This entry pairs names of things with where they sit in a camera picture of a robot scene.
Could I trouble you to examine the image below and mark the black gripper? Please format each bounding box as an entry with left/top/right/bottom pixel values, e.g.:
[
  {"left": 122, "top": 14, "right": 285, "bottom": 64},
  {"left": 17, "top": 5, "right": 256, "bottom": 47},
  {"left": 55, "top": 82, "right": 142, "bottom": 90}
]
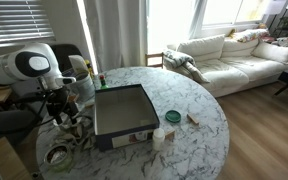
[{"left": 45, "top": 88, "right": 81, "bottom": 125}]

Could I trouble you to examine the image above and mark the green bottle with red cap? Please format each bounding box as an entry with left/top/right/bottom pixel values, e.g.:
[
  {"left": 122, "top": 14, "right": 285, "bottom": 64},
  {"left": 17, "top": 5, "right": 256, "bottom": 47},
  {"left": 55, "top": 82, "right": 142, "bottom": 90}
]
[{"left": 98, "top": 74, "right": 109, "bottom": 90}]

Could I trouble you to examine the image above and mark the small wooden chair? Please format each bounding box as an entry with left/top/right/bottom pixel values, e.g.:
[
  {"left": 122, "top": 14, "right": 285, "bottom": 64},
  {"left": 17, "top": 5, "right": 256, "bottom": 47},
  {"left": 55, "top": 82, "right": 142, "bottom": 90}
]
[{"left": 145, "top": 52, "right": 165, "bottom": 69}]

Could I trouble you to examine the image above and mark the grey chair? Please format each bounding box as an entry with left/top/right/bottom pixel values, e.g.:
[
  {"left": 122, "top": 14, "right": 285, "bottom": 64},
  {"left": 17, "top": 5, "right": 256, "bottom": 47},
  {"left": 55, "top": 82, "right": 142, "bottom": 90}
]
[{"left": 0, "top": 109, "right": 40, "bottom": 148}]

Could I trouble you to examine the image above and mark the white paper card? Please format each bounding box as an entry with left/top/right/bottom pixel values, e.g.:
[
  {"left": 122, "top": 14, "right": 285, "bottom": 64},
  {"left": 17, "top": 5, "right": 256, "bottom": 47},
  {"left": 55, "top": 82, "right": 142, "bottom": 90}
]
[{"left": 68, "top": 54, "right": 90, "bottom": 75}]

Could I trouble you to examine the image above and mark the tan wooden block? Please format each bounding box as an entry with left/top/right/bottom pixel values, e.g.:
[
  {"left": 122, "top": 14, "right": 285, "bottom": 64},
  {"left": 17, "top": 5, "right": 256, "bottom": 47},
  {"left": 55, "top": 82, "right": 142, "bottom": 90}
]
[
  {"left": 186, "top": 112, "right": 200, "bottom": 125},
  {"left": 163, "top": 128, "right": 176, "bottom": 142}
]

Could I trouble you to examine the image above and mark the grey white blanket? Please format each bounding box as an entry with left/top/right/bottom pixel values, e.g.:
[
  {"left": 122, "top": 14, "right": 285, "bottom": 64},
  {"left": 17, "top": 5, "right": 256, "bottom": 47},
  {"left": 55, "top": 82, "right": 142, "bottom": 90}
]
[{"left": 163, "top": 49, "right": 212, "bottom": 84}]

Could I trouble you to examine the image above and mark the black plant stand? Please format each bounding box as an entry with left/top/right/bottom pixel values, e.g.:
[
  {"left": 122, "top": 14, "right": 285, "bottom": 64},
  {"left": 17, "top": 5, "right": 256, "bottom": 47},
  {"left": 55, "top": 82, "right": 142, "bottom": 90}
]
[{"left": 271, "top": 9, "right": 288, "bottom": 38}]

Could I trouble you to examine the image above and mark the white round canister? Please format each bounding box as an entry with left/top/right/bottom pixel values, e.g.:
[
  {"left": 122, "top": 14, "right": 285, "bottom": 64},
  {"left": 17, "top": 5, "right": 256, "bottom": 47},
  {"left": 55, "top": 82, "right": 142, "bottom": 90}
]
[{"left": 71, "top": 71, "right": 96, "bottom": 103}]

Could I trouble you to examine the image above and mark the white plastic bottle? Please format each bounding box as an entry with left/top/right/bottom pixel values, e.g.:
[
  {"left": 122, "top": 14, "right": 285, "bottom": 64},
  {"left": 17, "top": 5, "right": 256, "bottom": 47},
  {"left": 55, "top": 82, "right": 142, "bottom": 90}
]
[{"left": 151, "top": 127, "right": 166, "bottom": 152}]

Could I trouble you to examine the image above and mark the dark blue cardboard box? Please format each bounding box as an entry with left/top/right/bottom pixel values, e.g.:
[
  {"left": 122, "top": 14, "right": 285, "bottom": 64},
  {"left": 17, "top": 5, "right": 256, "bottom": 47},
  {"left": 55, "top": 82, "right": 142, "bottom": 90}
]
[{"left": 93, "top": 83, "right": 161, "bottom": 153}]

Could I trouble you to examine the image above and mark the green round lid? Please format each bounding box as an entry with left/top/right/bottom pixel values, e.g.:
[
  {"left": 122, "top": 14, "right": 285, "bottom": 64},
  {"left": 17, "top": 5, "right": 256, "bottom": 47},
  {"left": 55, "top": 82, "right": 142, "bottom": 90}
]
[{"left": 164, "top": 109, "right": 182, "bottom": 124}]

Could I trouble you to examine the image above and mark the black office chair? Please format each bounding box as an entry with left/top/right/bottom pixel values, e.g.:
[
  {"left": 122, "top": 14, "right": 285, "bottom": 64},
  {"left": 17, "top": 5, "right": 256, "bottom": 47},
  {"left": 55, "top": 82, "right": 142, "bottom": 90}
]
[{"left": 48, "top": 43, "right": 85, "bottom": 69}]

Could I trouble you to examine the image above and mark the white sofa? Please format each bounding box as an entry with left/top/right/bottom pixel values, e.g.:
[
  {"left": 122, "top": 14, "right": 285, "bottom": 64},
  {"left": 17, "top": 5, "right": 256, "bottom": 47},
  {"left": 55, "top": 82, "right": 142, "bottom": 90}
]
[{"left": 165, "top": 33, "right": 288, "bottom": 98}]

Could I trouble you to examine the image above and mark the grey padded seat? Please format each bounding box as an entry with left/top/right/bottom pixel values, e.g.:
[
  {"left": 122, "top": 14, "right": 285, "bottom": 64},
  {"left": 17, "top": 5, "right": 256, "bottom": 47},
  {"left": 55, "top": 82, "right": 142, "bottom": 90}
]
[{"left": 12, "top": 79, "right": 48, "bottom": 98}]

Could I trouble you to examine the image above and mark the white window blind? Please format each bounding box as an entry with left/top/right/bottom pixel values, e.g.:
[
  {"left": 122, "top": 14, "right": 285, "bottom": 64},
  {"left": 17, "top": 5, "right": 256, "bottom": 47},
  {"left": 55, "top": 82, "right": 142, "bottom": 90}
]
[{"left": 0, "top": 0, "right": 56, "bottom": 46}]

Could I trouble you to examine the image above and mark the striped cream grey towel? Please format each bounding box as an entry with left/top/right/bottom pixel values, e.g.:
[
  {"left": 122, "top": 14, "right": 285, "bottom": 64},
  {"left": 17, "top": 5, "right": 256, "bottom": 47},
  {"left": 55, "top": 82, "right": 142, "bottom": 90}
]
[{"left": 50, "top": 106, "right": 97, "bottom": 151}]

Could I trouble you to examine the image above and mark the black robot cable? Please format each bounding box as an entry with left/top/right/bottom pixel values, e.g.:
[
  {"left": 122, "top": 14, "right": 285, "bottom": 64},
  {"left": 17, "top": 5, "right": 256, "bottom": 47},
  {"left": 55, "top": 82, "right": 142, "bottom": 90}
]
[{"left": 0, "top": 89, "right": 68, "bottom": 135}]

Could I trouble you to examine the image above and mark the light wooden desk top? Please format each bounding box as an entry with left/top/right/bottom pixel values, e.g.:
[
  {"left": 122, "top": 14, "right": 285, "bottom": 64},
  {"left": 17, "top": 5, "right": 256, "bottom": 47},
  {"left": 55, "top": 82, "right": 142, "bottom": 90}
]
[{"left": 0, "top": 136, "right": 33, "bottom": 180}]

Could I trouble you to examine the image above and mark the white curtain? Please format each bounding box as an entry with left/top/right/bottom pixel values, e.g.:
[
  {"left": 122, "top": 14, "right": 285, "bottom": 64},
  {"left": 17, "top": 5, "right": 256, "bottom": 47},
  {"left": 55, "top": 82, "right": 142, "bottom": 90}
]
[
  {"left": 187, "top": 0, "right": 208, "bottom": 40},
  {"left": 83, "top": 0, "right": 149, "bottom": 73}
]

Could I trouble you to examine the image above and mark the yellow bottle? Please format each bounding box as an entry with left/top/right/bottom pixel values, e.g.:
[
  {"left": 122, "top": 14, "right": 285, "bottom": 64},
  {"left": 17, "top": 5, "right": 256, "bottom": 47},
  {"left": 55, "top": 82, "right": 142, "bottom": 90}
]
[{"left": 84, "top": 59, "right": 95, "bottom": 80}]

